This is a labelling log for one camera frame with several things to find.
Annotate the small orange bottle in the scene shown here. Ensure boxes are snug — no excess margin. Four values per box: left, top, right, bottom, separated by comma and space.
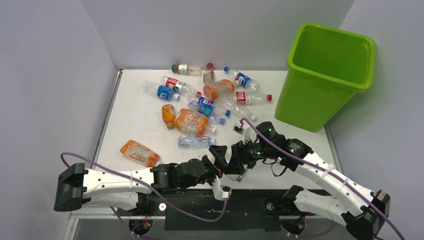
161, 104, 176, 129

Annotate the green plastic bin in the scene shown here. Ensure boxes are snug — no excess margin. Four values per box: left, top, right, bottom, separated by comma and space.
274, 23, 377, 133

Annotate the green cap brown bottle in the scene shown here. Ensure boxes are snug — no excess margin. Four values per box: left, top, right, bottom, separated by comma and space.
171, 64, 202, 76

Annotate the far pepsi bottle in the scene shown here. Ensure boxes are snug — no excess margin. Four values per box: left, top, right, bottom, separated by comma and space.
223, 66, 261, 92

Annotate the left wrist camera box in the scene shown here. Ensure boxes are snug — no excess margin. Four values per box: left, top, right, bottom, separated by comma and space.
211, 176, 232, 201

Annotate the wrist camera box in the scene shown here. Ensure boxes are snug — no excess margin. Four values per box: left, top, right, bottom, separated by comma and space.
211, 176, 232, 201
232, 122, 257, 144

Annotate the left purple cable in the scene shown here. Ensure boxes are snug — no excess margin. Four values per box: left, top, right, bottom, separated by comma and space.
60, 152, 229, 240

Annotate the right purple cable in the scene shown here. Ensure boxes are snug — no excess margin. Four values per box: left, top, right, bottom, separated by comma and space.
240, 117, 407, 240

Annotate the large orange crushed bottle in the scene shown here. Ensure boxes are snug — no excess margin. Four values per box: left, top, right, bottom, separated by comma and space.
174, 108, 217, 136

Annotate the blue label water bottle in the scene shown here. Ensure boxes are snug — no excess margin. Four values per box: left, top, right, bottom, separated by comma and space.
141, 80, 181, 101

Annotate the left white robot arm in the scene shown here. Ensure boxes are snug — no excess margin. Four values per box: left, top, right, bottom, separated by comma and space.
53, 155, 231, 216

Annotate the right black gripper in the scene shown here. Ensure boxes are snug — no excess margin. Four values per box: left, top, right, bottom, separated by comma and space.
225, 136, 274, 175

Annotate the red blue label bottle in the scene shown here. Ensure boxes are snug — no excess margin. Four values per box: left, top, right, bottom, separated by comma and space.
160, 75, 202, 98

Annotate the red label clear bottle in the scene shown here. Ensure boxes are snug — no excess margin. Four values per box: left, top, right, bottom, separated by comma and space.
230, 91, 273, 106

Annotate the purple cable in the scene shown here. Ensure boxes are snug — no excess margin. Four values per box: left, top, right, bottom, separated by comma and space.
240, 117, 407, 240
60, 152, 229, 240

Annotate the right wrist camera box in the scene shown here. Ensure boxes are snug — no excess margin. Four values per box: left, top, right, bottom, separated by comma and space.
232, 122, 257, 144

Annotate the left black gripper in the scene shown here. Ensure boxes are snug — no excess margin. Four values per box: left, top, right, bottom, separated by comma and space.
178, 145, 227, 191

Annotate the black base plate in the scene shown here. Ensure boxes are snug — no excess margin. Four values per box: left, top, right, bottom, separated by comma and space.
109, 188, 316, 232

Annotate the red cap small bottle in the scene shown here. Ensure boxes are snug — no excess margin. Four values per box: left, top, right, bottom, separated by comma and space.
203, 62, 215, 85

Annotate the orange bottle white cap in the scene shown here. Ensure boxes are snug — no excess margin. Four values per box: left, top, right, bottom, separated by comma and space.
203, 79, 240, 101

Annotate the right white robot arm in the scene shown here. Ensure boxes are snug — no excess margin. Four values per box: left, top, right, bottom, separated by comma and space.
223, 121, 391, 240

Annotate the central pepsi bottle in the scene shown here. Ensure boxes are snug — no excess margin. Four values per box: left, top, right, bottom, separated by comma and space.
187, 97, 231, 126

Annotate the orange crushed bottle left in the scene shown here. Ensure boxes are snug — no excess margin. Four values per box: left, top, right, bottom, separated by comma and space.
120, 140, 162, 168

